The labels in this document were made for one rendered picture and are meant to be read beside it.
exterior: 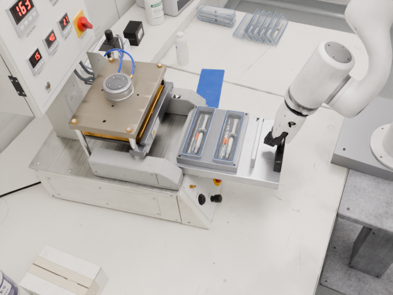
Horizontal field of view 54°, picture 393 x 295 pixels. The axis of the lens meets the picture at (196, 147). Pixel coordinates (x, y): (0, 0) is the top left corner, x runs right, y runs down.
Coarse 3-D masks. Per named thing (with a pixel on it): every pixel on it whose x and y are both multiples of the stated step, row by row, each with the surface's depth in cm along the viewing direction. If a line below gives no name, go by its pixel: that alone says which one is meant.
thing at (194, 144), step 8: (200, 112) 112; (208, 112) 112; (200, 120) 110; (208, 120) 110; (192, 128) 109; (200, 128) 108; (208, 128) 108; (192, 136) 107; (200, 136) 107; (184, 144) 105; (192, 144) 105; (200, 144) 105; (184, 152) 103; (192, 152) 103; (200, 152) 103
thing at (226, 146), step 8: (232, 112) 112; (240, 112) 111; (224, 120) 110; (232, 120) 110; (240, 120) 109; (224, 128) 108; (232, 128) 108; (240, 128) 108; (224, 136) 106; (232, 136) 106; (224, 144) 104; (232, 144) 104; (216, 152) 103; (224, 152) 103; (232, 152) 102; (232, 160) 101
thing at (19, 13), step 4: (20, 0) 79; (24, 0) 80; (28, 0) 82; (16, 4) 78; (20, 4) 80; (24, 4) 81; (28, 4) 82; (12, 8) 77; (16, 8) 79; (20, 8) 80; (24, 8) 81; (28, 8) 82; (16, 12) 79; (20, 12) 80; (24, 12) 81; (16, 16) 79; (20, 16) 80
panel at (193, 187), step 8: (192, 176) 111; (184, 184) 107; (192, 184) 111; (200, 184) 114; (208, 184) 118; (216, 184) 123; (184, 192) 107; (192, 192) 110; (200, 192) 114; (208, 192) 118; (216, 192) 122; (192, 200) 110; (208, 200) 117; (200, 208) 113; (208, 208) 117; (208, 216) 116
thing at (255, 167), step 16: (256, 128) 112; (256, 144) 103; (176, 160) 106; (240, 160) 105; (256, 160) 104; (272, 160) 104; (208, 176) 105; (224, 176) 103; (240, 176) 102; (256, 176) 101; (272, 176) 101
